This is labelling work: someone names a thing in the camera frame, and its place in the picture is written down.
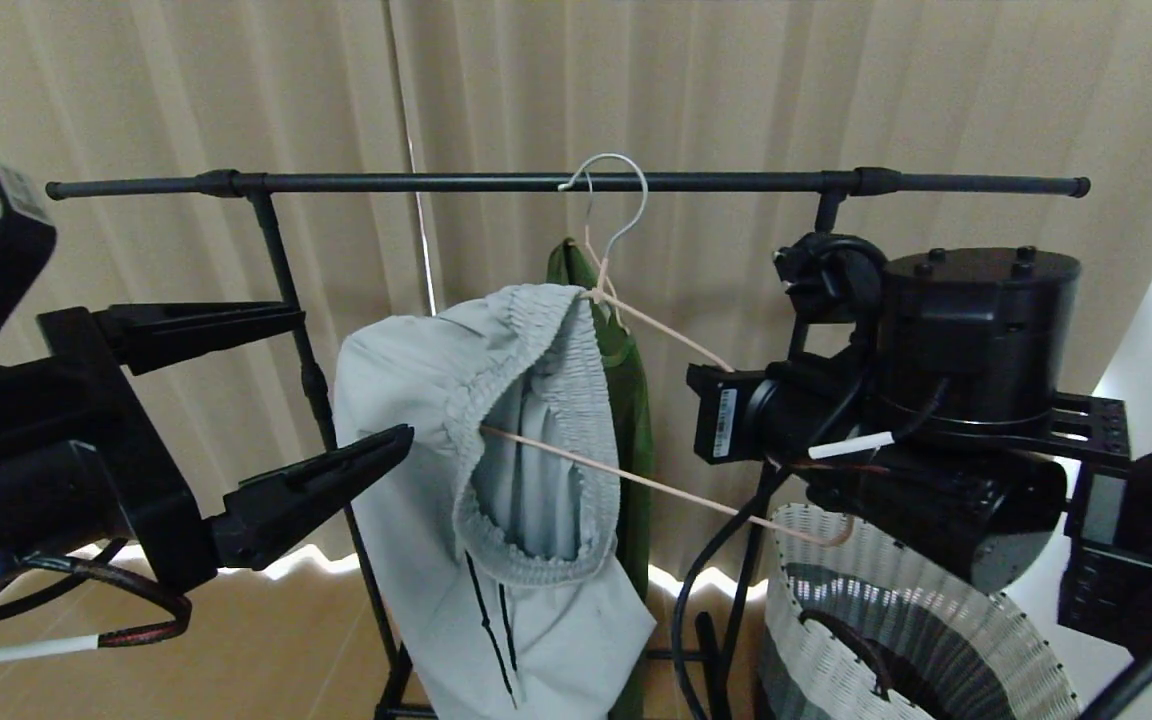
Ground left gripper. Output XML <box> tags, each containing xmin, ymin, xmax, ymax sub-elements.
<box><xmin>0</xmin><ymin>302</ymin><xmax>415</xmax><ymax>601</ymax></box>

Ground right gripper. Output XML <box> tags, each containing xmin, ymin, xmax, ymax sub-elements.
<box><xmin>686</xmin><ymin>345</ymin><xmax>1069</xmax><ymax>596</ymax></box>

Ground pale grey garment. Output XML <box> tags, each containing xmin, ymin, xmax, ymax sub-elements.
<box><xmin>333</xmin><ymin>283</ymin><xmax>657</xmax><ymax>720</ymax></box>

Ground pink clothes hanger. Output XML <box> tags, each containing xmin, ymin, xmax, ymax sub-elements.
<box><xmin>481</xmin><ymin>153</ymin><xmax>855</xmax><ymax>549</ymax></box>
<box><xmin>576</xmin><ymin>172</ymin><xmax>629</xmax><ymax>331</ymax></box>

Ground green long-sleeved shirt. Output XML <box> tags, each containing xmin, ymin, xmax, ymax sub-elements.
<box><xmin>546</xmin><ymin>238</ymin><xmax>655</xmax><ymax>720</ymax></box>

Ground white laundry basket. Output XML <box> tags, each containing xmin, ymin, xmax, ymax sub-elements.
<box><xmin>756</xmin><ymin>503</ymin><xmax>1079</xmax><ymax>720</ymax></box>

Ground black clothes rack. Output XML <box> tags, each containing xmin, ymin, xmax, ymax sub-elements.
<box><xmin>46</xmin><ymin>167</ymin><xmax>1092</xmax><ymax>720</ymax></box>

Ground beige curtain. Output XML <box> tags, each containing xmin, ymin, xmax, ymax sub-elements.
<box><xmin>0</xmin><ymin>0</ymin><xmax>1152</xmax><ymax>601</ymax></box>

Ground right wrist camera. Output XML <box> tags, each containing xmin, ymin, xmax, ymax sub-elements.
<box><xmin>774</xmin><ymin>232</ymin><xmax>887</xmax><ymax>323</ymax></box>

